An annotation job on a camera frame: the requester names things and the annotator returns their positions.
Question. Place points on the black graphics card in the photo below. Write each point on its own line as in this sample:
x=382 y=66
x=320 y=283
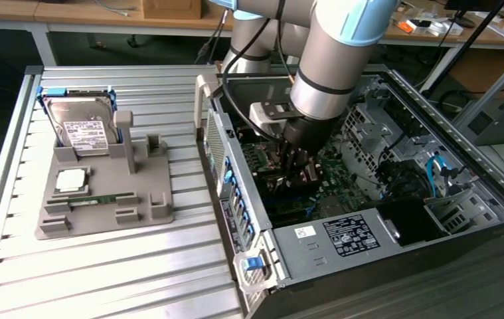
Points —
x=297 y=182

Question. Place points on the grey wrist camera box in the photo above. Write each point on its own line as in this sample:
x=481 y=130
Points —
x=262 y=114

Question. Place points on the hard disk in blue carrier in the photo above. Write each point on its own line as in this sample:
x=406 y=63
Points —
x=74 y=113

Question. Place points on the orange small box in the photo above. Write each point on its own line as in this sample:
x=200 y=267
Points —
x=406 y=26

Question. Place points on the black slanted pole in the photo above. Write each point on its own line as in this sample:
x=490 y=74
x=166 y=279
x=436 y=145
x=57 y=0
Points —
x=468 y=43

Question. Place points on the black monitor stand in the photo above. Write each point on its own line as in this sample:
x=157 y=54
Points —
x=464 y=20

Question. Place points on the white small box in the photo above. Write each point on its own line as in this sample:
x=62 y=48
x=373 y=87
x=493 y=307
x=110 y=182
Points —
x=444 y=30

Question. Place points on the blue case release latch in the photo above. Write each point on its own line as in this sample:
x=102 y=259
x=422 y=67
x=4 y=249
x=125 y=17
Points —
x=250 y=264

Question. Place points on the green motherboard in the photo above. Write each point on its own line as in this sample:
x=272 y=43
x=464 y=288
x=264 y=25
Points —
x=340 y=186

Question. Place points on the brown cardboard box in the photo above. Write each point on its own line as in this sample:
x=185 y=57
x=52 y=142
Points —
x=172 y=8

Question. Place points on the silver chipset heatsink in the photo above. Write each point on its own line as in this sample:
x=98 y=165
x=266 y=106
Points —
x=333 y=205

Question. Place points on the silver CPU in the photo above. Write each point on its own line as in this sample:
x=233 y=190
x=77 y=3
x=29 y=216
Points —
x=70 y=181

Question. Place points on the grey cabinet box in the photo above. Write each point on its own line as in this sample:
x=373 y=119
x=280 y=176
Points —
x=498 y=123

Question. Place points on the black open PC case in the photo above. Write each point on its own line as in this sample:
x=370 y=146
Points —
x=250 y=96

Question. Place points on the wooden desk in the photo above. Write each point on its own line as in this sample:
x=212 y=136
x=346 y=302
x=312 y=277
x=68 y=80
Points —
x=12 y=13

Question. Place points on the grey parts rack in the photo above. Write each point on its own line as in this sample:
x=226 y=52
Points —
x=100 y=212

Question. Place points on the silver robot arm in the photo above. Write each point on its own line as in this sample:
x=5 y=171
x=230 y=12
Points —
x=330 y=50

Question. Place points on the green RAM stick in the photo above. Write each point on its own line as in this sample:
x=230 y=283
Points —
x=96 y=198

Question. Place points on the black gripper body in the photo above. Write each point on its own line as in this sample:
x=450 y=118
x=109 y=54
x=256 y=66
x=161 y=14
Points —
x=309 y=133

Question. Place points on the grey power supply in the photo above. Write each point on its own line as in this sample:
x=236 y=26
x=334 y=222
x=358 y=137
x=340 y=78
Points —
x=304 y=252

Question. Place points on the grey disk bay tray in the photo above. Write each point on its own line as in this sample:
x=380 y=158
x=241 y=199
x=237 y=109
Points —
x=454 y=216

